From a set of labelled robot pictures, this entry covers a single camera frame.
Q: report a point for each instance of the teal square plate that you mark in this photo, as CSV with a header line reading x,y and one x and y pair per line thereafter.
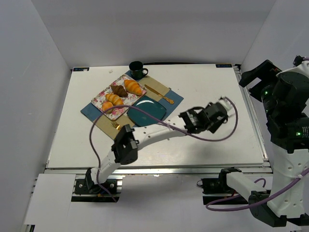
x,y
149,106

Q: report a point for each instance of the round orange bun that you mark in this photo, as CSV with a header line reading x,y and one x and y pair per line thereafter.
x,y
107,107

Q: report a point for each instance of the chocolate croissant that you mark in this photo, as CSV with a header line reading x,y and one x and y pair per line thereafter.
x,y
119,90

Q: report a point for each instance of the right table logo sticker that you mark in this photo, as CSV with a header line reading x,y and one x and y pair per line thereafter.
x,y
223,65

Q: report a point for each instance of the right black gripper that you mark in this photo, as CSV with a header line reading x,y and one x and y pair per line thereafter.
x,y
252,78

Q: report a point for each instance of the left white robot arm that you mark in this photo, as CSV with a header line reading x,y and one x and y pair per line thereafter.
x,y
129,140

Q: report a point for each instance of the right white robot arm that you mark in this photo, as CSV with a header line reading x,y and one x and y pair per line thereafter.
x,y
284,95

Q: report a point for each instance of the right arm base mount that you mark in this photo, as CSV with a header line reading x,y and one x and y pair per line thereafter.
x,y
213,186

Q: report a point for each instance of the white foam board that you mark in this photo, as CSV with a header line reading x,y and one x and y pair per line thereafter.
x,y
51,199

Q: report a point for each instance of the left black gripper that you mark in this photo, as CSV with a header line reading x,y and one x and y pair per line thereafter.
x,y
217,112

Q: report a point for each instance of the small striped croissant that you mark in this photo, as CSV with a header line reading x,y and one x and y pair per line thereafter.
x,y
114,99

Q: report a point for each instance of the dark green mug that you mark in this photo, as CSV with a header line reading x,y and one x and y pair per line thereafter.
x,y
137,70

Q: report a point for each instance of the aluminium table frame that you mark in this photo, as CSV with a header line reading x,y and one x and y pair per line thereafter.
x,y
162,196

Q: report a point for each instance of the left table logo sticker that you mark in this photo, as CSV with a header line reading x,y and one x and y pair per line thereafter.
x,y
80,69

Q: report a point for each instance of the gold fork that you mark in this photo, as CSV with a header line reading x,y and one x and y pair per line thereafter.
x,y
116,125

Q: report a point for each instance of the blue and beige placemat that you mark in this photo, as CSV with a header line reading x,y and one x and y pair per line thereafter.
x,y
104,123

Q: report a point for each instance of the gold butter knife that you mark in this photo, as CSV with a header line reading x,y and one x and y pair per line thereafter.
x,y
170,101

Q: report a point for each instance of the table logo sticker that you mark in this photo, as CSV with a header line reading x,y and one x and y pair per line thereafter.
x,y
223,65
80,69

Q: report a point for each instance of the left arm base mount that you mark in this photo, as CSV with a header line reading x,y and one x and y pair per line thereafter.
x,y
81,187

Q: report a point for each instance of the large striped croissant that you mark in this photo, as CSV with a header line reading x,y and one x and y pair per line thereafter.
x,y
133,87

